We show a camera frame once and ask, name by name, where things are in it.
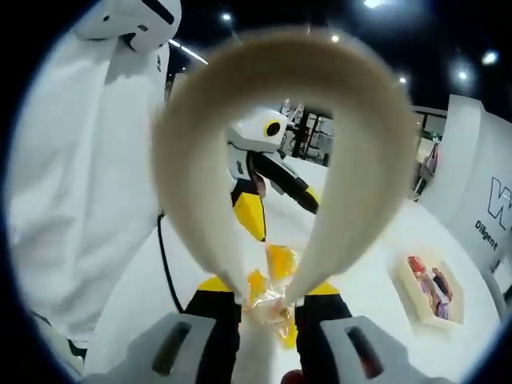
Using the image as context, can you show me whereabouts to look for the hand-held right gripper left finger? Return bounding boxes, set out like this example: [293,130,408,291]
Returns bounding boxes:
[126,274,243,384]

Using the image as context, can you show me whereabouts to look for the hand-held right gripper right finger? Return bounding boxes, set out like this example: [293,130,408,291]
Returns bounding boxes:
[294,279,417,384]

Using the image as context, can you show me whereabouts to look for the yellow food packet pale bun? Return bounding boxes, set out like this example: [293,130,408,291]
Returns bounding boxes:
[246,270,300,351]

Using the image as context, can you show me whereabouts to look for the beige hexagonal food container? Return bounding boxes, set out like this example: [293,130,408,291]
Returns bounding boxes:
[394,250,466,329]

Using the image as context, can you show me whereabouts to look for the white food tongs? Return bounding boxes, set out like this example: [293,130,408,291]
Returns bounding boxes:
[150,26,419,309]

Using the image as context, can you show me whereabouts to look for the heap of assorted snacks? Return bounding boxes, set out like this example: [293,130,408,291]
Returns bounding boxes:
[406,255,455,321]

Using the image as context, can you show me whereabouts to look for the person's right hand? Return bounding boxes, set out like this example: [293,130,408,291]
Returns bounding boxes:
[282,368,308,384]

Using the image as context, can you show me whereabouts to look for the hanging tote bag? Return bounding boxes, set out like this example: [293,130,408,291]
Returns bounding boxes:
[419,142,441,189]

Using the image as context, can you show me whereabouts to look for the white neck-worn device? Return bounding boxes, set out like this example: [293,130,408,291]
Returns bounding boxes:
[75,0,183,53]

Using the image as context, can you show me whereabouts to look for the person in white shirt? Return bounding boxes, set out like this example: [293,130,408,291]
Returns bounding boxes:
[10,23,173,341]

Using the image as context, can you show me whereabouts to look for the group of ceiling lights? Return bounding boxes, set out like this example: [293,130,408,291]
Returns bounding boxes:
[218,0,501,85]

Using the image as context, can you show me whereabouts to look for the black cable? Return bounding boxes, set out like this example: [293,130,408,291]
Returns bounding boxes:
[156,214,186,314]

